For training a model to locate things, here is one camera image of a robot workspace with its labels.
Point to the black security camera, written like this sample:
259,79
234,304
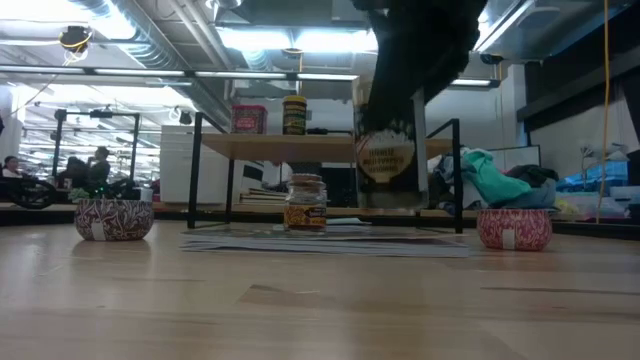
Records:
491,59

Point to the gold-lidded furikake seasoning jar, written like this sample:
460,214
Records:
385,165

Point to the person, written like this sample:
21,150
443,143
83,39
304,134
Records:
100,170
11,170
74,175

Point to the maroon patterned round tin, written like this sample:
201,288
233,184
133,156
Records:
120,220

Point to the teal cloth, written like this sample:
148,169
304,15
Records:
492,180

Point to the small green plant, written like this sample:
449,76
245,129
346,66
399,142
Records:
79,194

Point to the white cup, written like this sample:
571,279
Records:
146,195

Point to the pile of dark clothes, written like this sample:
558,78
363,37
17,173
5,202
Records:
537,192

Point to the red smoked paprika tin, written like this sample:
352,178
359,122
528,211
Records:
249,120

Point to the white lamp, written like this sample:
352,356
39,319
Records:
618,152

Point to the silver ventilation duct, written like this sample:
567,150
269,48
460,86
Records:
150,55

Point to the black wheel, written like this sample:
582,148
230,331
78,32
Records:
20,186

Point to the small cork-topped glass jar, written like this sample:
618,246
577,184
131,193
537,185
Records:
305,210

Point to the wooden shelf black metal legs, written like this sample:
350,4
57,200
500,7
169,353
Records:
280,147

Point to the black linear light bar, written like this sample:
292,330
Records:
150,73

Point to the yellow-lidded dark spice jar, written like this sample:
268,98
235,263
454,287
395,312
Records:
294,117

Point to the white cabinet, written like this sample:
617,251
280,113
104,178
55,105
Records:
175,165

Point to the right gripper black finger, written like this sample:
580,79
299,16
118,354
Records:
390,100

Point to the black metal rig frame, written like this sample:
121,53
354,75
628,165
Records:
58,145

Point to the stack of books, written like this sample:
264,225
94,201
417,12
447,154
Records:
260,196

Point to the pink patterned round tin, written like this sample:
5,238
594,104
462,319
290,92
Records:
530,230

